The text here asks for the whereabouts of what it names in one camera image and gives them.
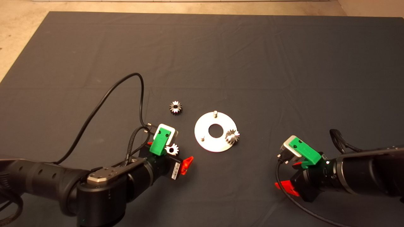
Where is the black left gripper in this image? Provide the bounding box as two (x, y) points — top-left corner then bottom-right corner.
(139, 142), (194, 181)

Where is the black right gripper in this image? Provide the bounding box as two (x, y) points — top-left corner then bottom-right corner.
(275, 158), (340, 202)

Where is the small steel planetary gear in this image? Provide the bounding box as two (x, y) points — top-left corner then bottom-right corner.
(169, 101), (183, 115)
(225, 129), (240, 145)
(165, 143), (180, 157)

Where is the round metal carrier plate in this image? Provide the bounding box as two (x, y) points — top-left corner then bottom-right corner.
(194, 110), (237, 153)

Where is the dark grey table cloth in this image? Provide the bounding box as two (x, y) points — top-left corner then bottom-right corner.
(0, 11), (404, 227)

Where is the green left camera mount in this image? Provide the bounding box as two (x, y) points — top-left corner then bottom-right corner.
(149, 128), (172, 156)

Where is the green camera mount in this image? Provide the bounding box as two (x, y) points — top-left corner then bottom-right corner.
(289, 136), (322, 168)
(149, 128), (172, 156)

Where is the smooth black right camera cable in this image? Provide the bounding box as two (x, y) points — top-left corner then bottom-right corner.
(275, 154), (344, 227)

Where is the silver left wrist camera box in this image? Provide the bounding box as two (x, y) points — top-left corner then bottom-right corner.
(153, 124), (179, 147)

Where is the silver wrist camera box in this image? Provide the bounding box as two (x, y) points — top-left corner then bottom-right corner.
(153, 124), (179, 147)
(280, 136), (302, 158)

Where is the green right camera mount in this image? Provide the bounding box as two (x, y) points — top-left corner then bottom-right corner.
(289, 136), (322, 168)

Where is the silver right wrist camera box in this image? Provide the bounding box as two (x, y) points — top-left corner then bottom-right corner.
(280, 136), (302, 158)

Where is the braided black right arm cable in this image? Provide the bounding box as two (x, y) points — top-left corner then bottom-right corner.
(329, 129), (363, 155)

